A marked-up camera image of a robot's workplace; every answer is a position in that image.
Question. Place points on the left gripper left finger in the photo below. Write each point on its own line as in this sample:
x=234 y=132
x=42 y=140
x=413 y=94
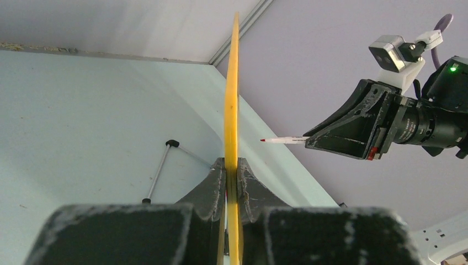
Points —
x=190 y=231

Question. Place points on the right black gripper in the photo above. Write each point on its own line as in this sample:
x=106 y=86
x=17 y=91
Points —
x=358 y=128

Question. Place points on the yellow-framed whiteboard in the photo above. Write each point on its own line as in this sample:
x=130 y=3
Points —
x=231 y=109

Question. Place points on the whiteboard rear support rod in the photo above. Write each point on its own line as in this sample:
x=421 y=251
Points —
x=170 y=144

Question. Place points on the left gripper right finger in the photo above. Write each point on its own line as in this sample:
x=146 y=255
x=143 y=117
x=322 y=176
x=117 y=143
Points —
x=277 y=233

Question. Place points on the red marker pen body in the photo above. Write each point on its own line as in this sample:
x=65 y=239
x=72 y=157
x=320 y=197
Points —
x=286 y=140

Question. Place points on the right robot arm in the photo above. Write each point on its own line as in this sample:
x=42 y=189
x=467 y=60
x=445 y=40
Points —
x=446 y=87

